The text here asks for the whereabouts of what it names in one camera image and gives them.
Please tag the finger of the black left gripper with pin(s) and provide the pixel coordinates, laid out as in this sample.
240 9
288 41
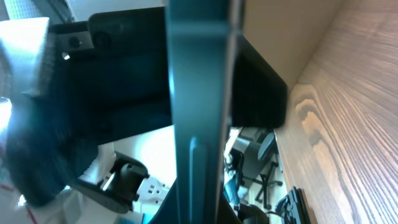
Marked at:
259 94
76 86

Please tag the white power strip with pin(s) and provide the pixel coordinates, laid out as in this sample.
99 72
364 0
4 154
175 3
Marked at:
151 193

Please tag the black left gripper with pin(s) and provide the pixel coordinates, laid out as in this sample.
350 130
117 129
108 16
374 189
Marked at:
119 190

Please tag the black office chair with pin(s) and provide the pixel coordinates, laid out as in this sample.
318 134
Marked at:
258 164

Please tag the Galaxy S25 smartphone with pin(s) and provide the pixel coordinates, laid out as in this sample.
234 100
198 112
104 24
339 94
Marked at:
202 43

